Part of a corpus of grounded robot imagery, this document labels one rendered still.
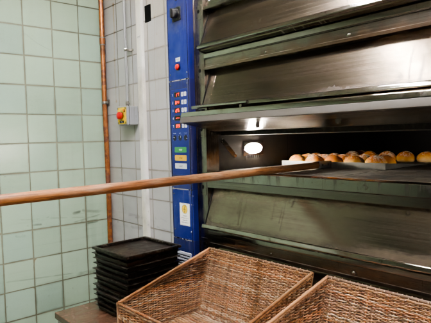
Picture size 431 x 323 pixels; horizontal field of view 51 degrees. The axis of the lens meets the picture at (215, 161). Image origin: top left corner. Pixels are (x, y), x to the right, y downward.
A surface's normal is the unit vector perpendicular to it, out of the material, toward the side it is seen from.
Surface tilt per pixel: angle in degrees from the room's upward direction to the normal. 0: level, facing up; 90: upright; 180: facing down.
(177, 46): 90
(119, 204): 90
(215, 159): 90
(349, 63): 70
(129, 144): 90
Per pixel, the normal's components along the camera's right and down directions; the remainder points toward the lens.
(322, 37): -0.75, 0.05
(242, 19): -0.71, -0.29
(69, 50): 0.66, 0.02
